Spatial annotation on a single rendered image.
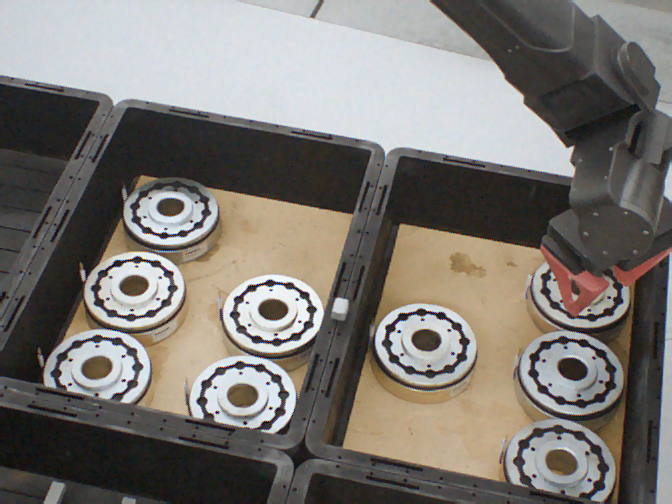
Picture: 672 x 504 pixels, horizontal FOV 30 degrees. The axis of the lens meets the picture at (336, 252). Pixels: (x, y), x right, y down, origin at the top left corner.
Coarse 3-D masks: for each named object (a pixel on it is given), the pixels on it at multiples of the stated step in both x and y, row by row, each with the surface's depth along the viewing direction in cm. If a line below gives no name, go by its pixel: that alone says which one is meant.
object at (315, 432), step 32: (384, 160) 131; (416, 160) 132; (448, 160) 132; (480, 160) 132; (384, 192) 130; (352, 288) 119; (352, 320) 116; (320, 384) 111; (320, 416) 109; (320, 448) 107; (448, 480) 105; (480, 480) 105; (640, 480) 106
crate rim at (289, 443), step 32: (256, 128) 134; (288, 128) 134; (96, 160) 130; (64, 224) 123; (352, 224) 125; (352, 256) 122; (32, 288) 118; (0, 352) 112; (320, 352) 114; (0, 384) 110; (32, 384) 110; (128, 416) 108; (160, 416) 108; (288, 448) 107
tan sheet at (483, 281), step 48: (432, 240) 137; (480, 240) 138; (384, 288) 132; (432, 288) 133; (480, 288) 133; (480, 336) 129; (528, 336) 129; (624, 336) 129; (480, 384) 124; (624, 384) 125; (384, 432) 120; (432, 432) 120; (480, 432) 121
